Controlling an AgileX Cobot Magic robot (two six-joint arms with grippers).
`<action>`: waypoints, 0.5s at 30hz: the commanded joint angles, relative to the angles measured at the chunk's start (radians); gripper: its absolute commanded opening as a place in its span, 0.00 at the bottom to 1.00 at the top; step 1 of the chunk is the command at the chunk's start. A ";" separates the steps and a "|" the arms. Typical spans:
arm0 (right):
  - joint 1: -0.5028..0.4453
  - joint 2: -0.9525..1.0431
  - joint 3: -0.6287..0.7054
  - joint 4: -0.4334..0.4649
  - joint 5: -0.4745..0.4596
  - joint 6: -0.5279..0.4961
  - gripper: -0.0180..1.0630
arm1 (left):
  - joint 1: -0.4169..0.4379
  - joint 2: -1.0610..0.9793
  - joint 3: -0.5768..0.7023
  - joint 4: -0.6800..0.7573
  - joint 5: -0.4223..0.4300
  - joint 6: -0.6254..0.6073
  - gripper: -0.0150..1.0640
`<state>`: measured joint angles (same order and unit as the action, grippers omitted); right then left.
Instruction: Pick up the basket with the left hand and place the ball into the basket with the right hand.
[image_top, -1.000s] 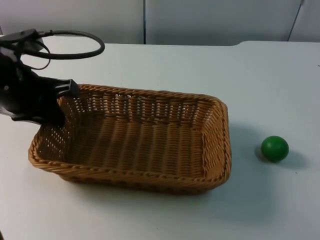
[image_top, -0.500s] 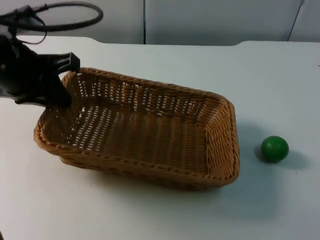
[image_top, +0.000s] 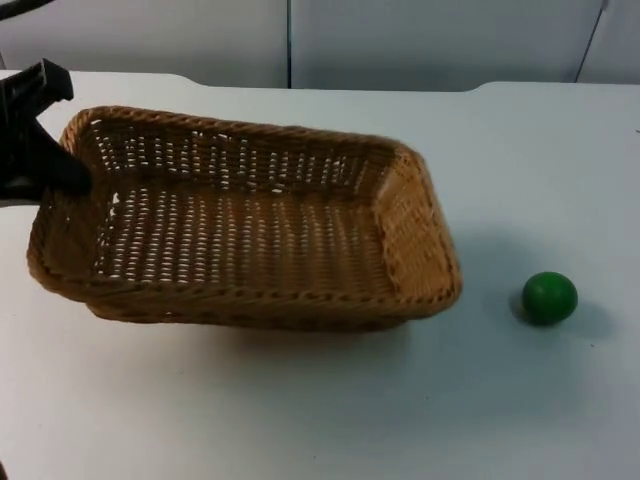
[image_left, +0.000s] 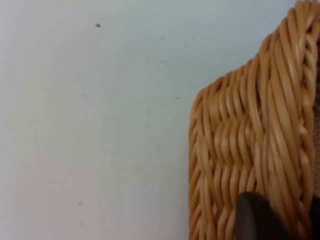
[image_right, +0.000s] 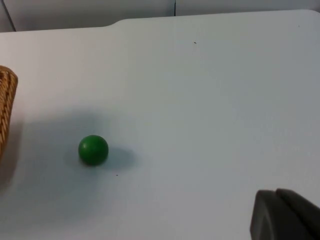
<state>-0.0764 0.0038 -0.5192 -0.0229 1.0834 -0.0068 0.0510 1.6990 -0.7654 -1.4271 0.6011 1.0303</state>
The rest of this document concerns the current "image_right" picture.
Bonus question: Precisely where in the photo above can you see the pale brown wicker basket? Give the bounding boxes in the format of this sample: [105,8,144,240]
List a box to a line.
[0,65,19,164]

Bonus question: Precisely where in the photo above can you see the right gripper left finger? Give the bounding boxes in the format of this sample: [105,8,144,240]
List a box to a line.
[249,189,294,240]

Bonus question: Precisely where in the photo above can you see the green ball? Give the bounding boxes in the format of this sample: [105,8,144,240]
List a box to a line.
[78,134,110,166]

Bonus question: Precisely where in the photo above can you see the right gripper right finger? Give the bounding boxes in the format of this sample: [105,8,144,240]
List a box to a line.
[275,188,320,240]

